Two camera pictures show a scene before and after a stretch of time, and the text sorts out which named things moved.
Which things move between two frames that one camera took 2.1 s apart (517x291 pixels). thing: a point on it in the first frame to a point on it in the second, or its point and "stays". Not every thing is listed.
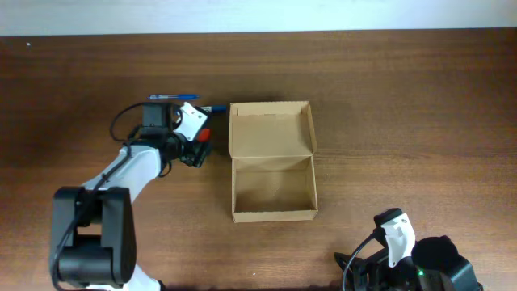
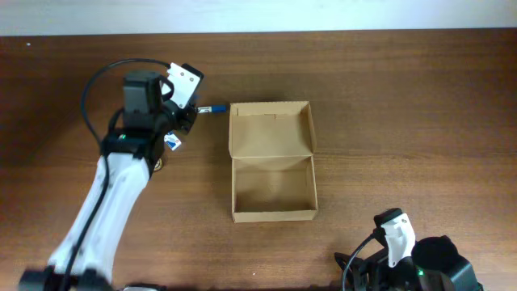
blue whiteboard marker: (215, 108) stays
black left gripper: (198, 153) to (187, 117)
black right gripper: (361, 269) stays
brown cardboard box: (271, 145) stays
